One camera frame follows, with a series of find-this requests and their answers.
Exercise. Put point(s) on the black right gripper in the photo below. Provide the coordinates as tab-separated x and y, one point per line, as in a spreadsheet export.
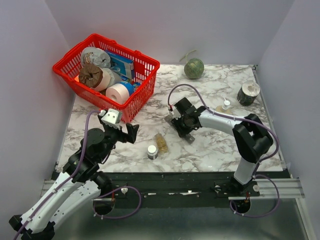
182	131

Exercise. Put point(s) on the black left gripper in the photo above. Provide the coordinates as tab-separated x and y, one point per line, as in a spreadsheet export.
125	137

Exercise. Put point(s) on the grey weekly pill organizer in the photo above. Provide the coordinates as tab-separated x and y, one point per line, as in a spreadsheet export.
188	138

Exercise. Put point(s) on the grey bottle white cap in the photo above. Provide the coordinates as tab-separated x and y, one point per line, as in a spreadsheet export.
152	152

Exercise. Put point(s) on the clear bottle of yellow pills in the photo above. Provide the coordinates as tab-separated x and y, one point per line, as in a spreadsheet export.
161	144

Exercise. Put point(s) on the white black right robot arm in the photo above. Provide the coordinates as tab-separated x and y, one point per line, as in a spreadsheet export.
252	138

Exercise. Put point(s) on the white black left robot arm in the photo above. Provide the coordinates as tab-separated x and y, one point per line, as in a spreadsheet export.
79	182

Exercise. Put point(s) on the white toilet roll blue wrap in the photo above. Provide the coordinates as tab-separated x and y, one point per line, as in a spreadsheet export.
120	92

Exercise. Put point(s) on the cream lotion pump bottle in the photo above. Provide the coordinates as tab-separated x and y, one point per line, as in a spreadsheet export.
225	108

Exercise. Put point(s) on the green netted melon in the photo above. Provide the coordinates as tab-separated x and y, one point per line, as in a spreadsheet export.
193	67

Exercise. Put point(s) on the brown wrapped toilet roll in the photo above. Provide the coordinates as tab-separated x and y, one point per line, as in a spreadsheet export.
94	77

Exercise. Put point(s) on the blue white cardboard box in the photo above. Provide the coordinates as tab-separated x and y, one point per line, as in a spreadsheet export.
121	65

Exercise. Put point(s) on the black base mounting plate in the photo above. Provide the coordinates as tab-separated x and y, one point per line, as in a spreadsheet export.
172	190

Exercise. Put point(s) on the grey wrapped toilet roll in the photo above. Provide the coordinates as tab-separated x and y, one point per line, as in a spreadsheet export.
95	56

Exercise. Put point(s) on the red plastic shopping basket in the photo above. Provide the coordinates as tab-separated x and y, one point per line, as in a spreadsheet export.
145	72

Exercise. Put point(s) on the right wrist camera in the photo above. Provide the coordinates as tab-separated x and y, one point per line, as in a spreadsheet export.
173	111

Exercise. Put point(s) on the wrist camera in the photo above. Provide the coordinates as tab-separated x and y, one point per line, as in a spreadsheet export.
173	111
110	117

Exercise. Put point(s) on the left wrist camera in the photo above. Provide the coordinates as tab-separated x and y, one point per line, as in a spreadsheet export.
110	117

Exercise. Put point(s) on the aluminium rail frame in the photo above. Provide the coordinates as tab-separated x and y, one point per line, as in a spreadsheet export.
270	185

